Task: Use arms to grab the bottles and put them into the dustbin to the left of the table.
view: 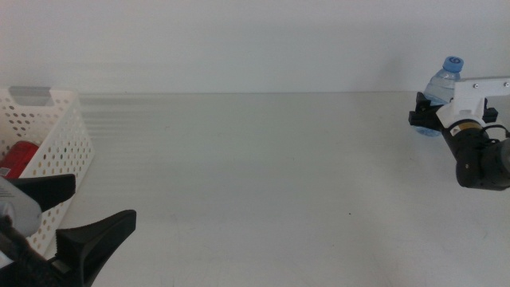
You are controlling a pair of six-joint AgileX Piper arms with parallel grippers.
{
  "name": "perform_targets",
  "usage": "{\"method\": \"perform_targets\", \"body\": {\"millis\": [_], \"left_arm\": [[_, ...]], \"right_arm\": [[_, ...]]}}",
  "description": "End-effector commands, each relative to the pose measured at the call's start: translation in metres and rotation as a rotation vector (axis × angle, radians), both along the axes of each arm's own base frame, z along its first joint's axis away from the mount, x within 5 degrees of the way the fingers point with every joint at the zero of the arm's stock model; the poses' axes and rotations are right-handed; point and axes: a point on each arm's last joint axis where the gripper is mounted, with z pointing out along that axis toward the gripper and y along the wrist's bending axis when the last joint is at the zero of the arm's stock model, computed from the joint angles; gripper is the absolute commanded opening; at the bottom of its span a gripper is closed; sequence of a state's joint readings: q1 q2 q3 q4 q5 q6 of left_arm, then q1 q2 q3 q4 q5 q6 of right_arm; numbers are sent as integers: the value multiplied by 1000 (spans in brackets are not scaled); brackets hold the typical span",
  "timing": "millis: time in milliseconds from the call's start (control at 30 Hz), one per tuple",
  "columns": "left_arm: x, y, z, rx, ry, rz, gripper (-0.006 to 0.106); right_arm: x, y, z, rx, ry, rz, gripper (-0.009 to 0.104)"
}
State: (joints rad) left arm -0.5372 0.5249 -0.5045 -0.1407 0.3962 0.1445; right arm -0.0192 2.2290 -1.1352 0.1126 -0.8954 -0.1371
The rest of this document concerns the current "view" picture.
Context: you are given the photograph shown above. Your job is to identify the clear blue-capped water bottle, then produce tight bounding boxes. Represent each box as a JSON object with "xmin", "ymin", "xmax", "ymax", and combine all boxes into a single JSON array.
[{"xmin": 414, "ymin": 55, "xmax": 465, "ymax": 138}]

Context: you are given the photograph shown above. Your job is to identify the red soda can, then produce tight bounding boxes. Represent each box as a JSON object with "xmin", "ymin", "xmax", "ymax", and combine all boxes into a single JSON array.
[{"xmin": 0, "ymin": 140, "xmax": 40, "ymax": 179}]

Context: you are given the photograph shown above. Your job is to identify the white perforated plastic basket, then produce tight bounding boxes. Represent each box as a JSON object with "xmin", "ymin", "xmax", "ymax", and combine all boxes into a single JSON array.
[{"xmin": 0, "ymin": 85, "xmax": 96, "ymax": 258}]

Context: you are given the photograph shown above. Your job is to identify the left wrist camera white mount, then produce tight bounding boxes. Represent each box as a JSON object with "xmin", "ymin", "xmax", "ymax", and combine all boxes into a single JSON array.
[{"xmin": 0, "ymin": 177, "xmax": 43, "ymax": 238}]

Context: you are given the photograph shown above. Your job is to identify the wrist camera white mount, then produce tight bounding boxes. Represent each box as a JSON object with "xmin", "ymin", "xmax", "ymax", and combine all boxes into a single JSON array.
[
  {"xmin": 436, "ymin": 76, "xmax": 510, "ymax": 129},
  {"xmin": 0, "ymin": 177, "xmax": 43, "ymax": 238}
]

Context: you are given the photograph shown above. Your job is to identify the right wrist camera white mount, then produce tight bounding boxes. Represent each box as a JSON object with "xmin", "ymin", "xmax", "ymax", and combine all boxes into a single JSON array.
[{"xmin": 436, "ymin": 76, "xmax": 510, "ymax": 129}]

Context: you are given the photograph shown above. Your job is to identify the thin black right gripper wire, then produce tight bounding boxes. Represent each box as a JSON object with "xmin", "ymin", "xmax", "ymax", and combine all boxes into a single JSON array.
[{"xmin": 480, "ymin": 124, "xmax": 510, "ymax": 140}]

